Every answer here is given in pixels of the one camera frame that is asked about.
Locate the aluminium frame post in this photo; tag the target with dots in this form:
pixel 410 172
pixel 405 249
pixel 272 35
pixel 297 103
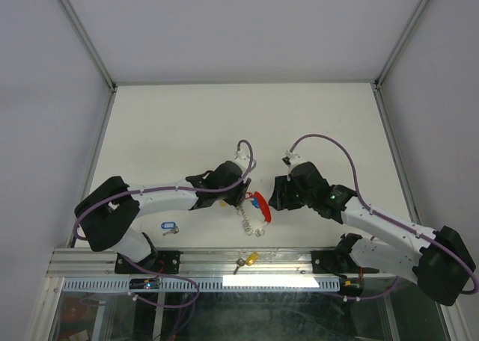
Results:
pixel 405 35
pixel 87 43

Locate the left aluminium frame post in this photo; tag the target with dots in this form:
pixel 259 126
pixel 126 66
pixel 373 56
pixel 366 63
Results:
pixel 87 43

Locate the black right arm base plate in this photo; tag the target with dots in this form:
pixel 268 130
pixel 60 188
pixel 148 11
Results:
pixel 333 262

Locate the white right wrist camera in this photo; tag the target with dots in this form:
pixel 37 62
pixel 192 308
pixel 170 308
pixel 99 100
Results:
pixel 292 158

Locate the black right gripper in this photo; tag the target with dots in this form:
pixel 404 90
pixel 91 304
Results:
pixel 279 199

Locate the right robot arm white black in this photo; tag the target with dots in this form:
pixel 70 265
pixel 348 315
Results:
pixel 436 261

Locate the white slotted cable duct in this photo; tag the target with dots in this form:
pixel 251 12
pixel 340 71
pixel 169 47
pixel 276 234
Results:
pixel 228 283

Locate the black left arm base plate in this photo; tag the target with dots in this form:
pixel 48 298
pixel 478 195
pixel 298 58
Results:
pixel 164 262

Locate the right aluminium frame post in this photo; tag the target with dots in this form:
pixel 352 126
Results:
pixel 405 35

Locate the blue tag key on table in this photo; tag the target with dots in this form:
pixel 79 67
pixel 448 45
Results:
pixel 169 227

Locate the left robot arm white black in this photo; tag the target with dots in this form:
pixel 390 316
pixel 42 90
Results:
pixel 104 218

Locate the blue tag key on holder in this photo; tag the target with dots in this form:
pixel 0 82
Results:
pixel 255 204

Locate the aluminium mounting rail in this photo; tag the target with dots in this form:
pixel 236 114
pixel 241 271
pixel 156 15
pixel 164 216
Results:
pixel 193 262

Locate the metal keyring holder red handle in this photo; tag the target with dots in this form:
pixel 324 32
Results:
pixel 254 221

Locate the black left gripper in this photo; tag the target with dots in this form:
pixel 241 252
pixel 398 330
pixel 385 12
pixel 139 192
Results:
pixel 240 194

